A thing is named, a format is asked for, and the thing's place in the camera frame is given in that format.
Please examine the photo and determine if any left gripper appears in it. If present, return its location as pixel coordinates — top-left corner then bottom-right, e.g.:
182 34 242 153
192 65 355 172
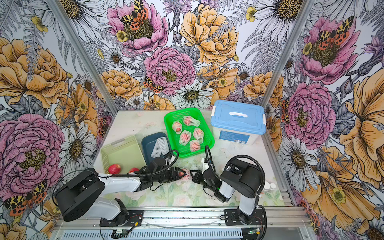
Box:
152 167 186 183

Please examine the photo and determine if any white foam net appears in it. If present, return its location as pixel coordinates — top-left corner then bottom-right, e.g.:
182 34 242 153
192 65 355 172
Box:
151 145 162 158

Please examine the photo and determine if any bare red apple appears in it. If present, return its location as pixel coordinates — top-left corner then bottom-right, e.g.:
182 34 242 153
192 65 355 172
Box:
108 164 122 175
129 168 140 174

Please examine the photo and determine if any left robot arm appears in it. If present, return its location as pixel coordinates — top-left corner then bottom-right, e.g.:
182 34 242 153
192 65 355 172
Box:
54 150 187 227

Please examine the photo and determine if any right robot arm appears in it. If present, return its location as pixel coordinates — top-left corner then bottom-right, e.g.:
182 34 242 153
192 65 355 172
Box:
190 146 266 225

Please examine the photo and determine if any bright green plastic basket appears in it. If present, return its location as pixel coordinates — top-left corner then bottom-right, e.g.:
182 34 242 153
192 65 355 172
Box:
164 108 215 158

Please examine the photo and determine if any dark teal plastic tub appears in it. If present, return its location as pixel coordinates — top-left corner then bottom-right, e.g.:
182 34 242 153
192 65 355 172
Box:
142 132 171 165

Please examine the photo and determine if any pale green perforated basket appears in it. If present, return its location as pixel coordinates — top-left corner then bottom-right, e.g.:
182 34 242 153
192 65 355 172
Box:
101 135 147 174

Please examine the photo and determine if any blue lidded storage box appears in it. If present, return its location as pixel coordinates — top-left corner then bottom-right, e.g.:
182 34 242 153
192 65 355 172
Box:
211 100 267 145

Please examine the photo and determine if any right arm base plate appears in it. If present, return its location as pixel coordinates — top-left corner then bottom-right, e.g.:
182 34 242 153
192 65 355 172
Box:
224 208 267 226

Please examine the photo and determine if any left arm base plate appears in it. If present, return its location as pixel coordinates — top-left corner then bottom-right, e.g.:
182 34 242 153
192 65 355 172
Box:
100 210 144 227

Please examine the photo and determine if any aluminium front rail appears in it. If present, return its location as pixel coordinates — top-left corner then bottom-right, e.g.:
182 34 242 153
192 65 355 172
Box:
51 207 316 240

